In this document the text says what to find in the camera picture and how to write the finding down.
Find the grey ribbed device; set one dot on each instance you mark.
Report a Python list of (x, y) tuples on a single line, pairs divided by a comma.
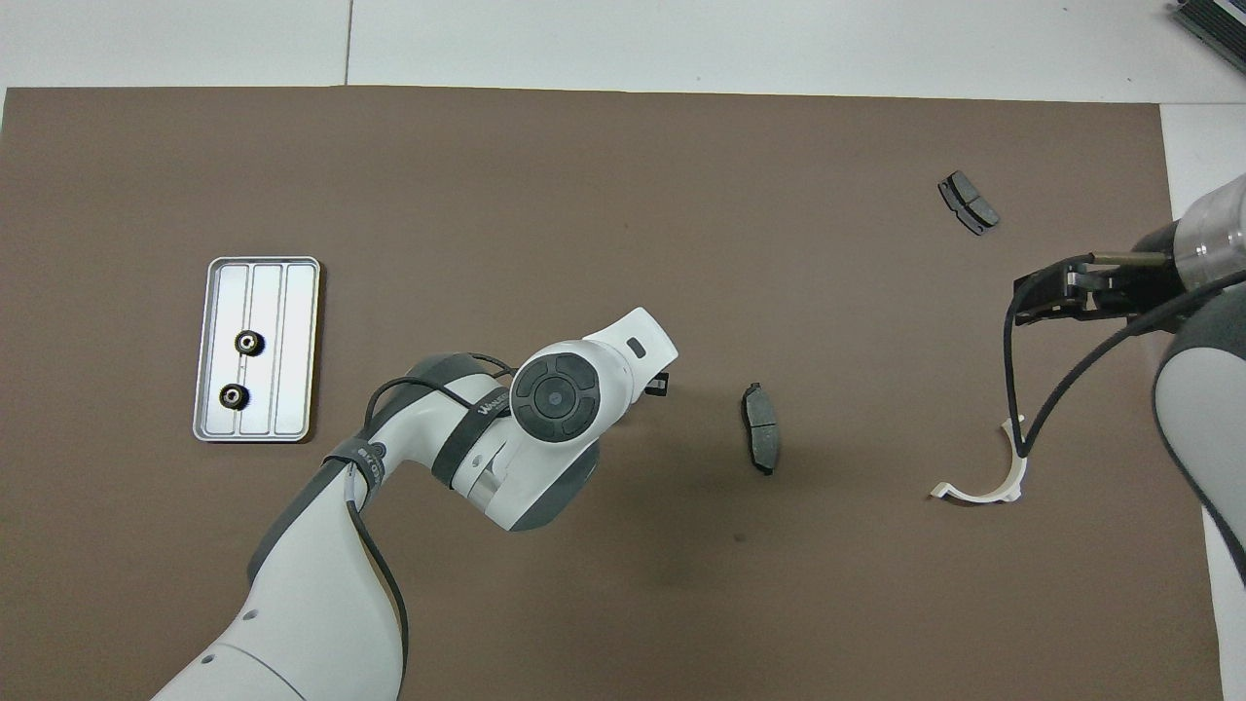
[(1222, 24)]

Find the black bearing gear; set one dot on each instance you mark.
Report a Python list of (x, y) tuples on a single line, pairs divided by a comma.
[(249, 342), (234, 395)]

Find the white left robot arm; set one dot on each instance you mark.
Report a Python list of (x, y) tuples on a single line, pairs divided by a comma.
[(321, 604)]

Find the dark grey brake pad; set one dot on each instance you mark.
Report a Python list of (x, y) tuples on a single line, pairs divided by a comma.
[(969, 202), (762, 428)]

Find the white curved plastic bracket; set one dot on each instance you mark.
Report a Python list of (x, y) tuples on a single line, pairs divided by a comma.
[(978, 497)]

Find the brown table mat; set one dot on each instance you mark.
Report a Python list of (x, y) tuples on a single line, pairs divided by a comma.
[(535, 195)]

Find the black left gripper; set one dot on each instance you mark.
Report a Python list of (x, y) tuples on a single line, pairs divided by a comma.
[(657, 385)]

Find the silver metal tray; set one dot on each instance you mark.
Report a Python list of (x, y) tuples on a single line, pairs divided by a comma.
[(292, 341)]

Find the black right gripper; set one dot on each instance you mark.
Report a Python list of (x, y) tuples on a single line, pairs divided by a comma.
[(1139, 282)]

